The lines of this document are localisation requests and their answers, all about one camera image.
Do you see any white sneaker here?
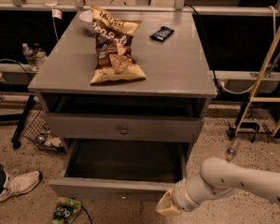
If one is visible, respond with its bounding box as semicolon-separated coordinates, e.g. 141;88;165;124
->
0;170;42;203

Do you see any fallen plastic bottle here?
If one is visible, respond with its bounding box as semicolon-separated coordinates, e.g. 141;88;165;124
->
226;138;239;161

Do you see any green snack bag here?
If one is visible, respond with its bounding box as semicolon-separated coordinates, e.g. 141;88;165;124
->
51;197;81;224

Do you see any black stand leg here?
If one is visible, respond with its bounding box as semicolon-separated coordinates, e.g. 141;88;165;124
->
11;95;35;149

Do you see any black cable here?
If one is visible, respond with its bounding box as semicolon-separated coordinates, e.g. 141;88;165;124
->
184;4;222;95

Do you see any grey drawer cabinet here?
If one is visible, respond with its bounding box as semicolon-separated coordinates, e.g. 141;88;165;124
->
27;10;218;156

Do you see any dark blue snack bar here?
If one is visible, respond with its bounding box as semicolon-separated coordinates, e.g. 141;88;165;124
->
150;26;175;43

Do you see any clear water bottle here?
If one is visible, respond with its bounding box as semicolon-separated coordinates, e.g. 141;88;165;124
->
22;43;37;71

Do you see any grey drawer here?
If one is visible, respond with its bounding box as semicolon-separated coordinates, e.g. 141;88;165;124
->
44;113;203;143
49;139;192;202

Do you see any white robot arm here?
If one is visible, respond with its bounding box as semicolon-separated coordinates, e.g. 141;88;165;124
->
156;158;280;217

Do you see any wire basket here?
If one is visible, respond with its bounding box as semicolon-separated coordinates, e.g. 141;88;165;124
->
22;111;64;152

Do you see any grey top drawer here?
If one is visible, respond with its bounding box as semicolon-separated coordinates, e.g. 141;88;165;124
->
44;113;203;143

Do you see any brown chip bag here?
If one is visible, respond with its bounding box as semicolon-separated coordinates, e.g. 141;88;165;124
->
91;6;146;85

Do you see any white bowl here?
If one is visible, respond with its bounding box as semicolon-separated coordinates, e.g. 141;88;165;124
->
79;10;92;23

